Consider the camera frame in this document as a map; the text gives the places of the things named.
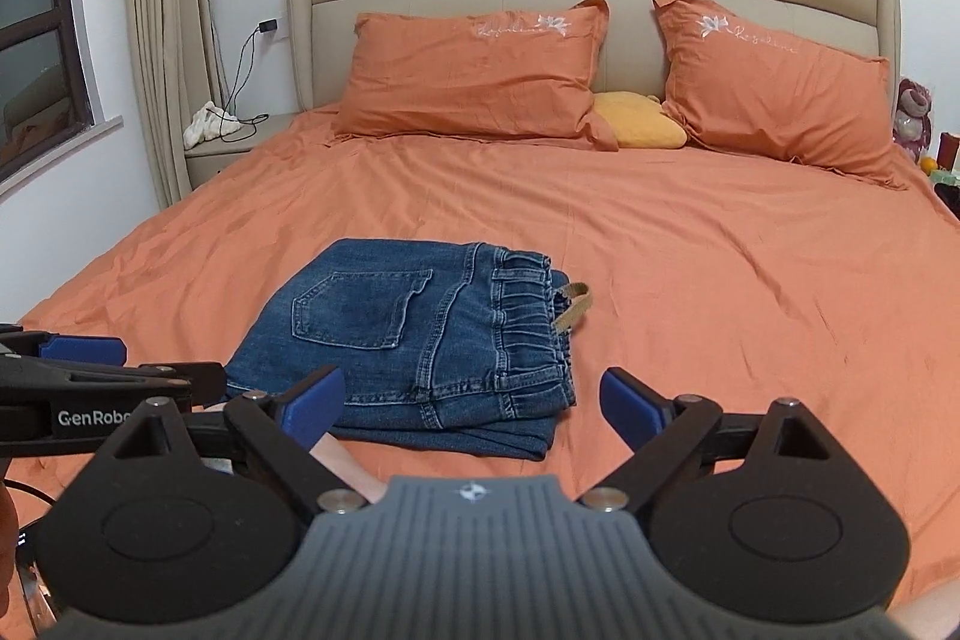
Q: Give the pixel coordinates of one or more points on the pale green box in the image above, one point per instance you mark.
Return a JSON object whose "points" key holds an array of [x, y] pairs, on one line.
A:
{"points": [[946, 183]]}

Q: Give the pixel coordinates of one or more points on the blue denim pants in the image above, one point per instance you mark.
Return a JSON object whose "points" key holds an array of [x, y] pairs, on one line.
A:
{"points": [[390, 325]]}

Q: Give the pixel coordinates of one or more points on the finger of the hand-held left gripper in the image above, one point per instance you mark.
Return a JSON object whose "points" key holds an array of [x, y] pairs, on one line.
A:
{"points": [[202, 381], [82, 351]]}

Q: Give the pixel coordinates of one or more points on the black wall charger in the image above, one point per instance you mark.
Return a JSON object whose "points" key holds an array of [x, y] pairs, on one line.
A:
{"points": [[268, 26]]}

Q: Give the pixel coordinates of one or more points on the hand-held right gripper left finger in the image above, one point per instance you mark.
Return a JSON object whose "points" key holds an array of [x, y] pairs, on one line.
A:
{"points": [[311, 404]]}

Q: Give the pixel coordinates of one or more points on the red container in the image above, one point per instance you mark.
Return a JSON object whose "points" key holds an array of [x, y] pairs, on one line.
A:
{"points": [[951, 149]]}

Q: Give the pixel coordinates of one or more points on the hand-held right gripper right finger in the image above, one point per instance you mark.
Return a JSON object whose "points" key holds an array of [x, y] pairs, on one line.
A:
{"points": [[626, 407]]}

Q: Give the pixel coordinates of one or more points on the beige nightstand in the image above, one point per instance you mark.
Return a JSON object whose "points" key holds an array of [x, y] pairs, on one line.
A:
{"points": [[240, 149]]}

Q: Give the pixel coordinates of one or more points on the beige curtain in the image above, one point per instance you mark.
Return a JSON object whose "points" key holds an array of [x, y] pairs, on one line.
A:
{"points": [[161, 10]]}

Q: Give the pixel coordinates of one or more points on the white crumpled cloth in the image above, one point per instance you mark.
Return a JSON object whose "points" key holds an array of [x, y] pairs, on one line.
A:
{"points": [[206, 123]]}

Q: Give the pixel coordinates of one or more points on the yellow cushion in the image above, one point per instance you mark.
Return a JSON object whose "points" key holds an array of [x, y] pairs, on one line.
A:
{"points": [[637, 123]]}

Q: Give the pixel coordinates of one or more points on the orange bed sheet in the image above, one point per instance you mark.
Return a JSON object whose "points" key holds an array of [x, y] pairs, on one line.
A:
{"points": [[712, 310]]}

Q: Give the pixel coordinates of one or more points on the pink plush toy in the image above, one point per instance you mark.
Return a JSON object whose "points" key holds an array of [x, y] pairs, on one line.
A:
{"points": [[913, 104]]}

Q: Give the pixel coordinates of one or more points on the orange embroidered pillow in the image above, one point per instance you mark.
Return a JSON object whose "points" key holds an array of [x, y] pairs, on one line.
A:
{"points": [[772, 93], [465, 78]]}

